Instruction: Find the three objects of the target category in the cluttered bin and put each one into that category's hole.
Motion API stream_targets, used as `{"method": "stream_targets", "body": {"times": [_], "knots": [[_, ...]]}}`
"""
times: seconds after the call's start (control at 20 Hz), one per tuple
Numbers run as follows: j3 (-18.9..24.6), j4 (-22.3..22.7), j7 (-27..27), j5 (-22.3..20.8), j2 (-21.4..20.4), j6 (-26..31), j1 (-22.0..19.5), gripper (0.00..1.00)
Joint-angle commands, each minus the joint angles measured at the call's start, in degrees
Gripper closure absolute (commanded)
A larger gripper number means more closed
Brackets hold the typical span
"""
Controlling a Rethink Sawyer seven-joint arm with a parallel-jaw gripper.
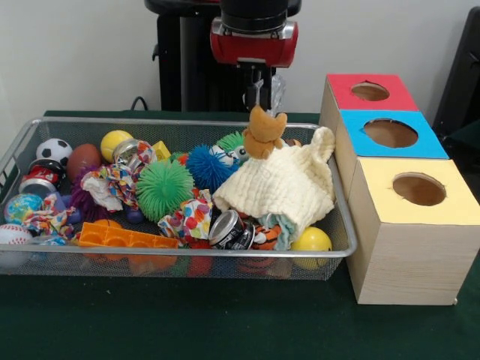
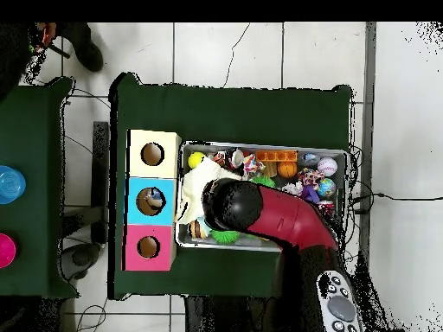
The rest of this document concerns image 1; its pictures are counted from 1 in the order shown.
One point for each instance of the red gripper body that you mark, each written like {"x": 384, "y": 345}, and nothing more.
{"x": 255, "y": 50}

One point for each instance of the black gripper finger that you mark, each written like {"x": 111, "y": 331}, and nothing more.
{"x": 252, "y": 97}
{"x": 265, "y": 93}

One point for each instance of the orange plush toy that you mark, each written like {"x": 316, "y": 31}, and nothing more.
{"x": 264, "y": 131}

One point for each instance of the cream knitted cloth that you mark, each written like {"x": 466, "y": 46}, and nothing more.
{"x": 281, "y": 183}

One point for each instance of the silver mesh bin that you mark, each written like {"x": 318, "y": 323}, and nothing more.
{"x": 339, "y": 225}

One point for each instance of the wooden box with three holes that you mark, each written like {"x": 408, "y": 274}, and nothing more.
{"x": 412, "y": 262}

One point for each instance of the green spiky toy with eyes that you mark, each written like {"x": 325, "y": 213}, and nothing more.
{"x": 230, "y": 140}

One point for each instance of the large blue spiky ball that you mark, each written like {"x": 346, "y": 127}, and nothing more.
{"x": 208, "y": 167}

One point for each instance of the small green spiky ball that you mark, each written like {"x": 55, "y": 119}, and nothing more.
{"x": 165, "y": 189}

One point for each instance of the crushed black can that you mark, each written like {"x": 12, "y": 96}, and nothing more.
{"x": 228, "y": 234}

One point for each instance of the yellow smooth ball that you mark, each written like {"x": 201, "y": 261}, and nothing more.
{"x": 311, "y": 240}

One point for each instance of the orange toy building brick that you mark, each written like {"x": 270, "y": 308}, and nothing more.
{"x": 125, "y": 236}

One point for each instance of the black stand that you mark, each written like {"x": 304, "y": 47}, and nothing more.
{"x": 465, "y": 75}

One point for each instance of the small soccer ball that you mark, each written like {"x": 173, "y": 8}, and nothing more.
{"x": 54, "y": 148}

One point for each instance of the green covered side table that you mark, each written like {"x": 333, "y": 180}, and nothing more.
{"x": 468, "y": 138}

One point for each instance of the dark green table cloth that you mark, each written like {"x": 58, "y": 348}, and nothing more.
{"x": 225, "y": 322}

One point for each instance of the small globe ball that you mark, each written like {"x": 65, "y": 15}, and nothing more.
{"x": 22, "y": 208}

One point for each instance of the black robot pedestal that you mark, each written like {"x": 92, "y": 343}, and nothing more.
{"x": 195, "y": 75}

